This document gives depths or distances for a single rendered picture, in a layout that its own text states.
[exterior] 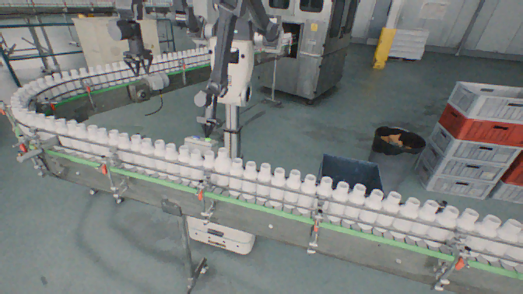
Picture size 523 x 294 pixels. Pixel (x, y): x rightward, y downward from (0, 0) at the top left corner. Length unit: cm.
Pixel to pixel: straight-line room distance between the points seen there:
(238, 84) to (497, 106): 230
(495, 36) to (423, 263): 1331
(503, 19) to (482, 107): 1131
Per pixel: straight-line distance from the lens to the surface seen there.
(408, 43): 1021
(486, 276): 123
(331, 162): 152
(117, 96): 240
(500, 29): 1415
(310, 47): 447
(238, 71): 143
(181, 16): 145
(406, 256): 112
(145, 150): 115
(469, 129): 298
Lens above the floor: 173
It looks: 33 degrees down
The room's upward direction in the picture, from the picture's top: 4 degrees clockwise
